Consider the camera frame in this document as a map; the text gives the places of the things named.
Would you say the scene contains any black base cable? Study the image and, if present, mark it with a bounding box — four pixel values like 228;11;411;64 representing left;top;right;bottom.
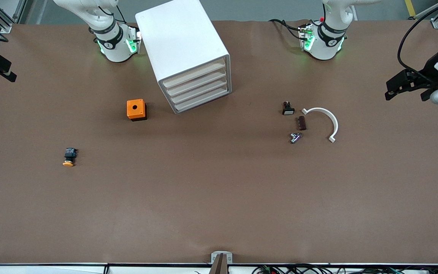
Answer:
268;18;304;40

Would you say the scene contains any white curved bracket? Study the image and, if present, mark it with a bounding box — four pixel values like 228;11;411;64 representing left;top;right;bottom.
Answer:
302;107;339;143

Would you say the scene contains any yellow push button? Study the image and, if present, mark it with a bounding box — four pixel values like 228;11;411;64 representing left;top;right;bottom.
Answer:
62;148;78;167

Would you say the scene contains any black cable bundle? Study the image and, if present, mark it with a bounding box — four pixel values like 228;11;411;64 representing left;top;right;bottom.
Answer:
252;264;438;274

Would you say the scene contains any brown table cover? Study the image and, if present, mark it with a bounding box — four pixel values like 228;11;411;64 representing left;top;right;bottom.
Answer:
0;19;438;266

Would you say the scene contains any metal mount bracket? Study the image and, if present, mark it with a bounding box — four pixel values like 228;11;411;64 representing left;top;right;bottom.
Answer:
211;251;233;274

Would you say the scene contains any white table edge rail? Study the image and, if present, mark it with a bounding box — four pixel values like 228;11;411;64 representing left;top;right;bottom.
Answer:
0;264;438;274

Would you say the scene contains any orange box with hole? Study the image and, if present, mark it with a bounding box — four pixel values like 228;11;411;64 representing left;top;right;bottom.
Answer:
127;99;148;122

